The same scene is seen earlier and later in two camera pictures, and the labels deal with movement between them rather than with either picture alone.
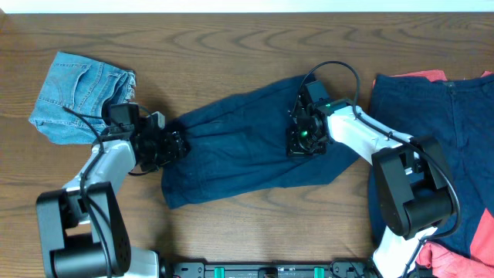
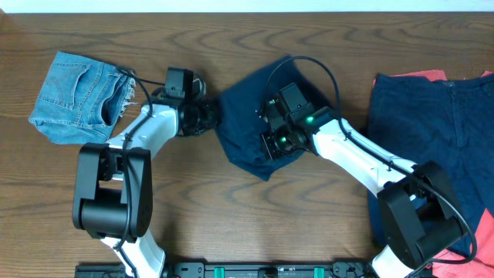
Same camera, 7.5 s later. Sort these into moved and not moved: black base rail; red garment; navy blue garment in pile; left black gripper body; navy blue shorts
Moved: navy blue shorts; left black gripper body
Not moved: navy blue garment in pile; black base rail; red garment
